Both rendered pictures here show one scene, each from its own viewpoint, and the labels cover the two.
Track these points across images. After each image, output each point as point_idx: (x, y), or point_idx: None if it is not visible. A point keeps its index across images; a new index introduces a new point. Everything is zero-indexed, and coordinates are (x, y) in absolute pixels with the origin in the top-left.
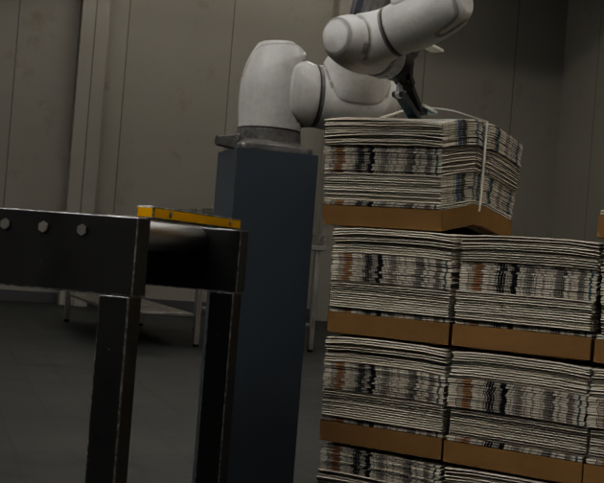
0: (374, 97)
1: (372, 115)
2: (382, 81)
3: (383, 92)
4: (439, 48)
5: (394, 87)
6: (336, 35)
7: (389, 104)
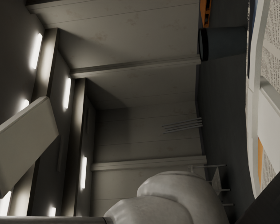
0: (181, 223)
1: (209, 218)
2: (153, 214)
3: (169, 206)
4: (26, 108)
5: (157, 186)
6: None
7: (186, 191)
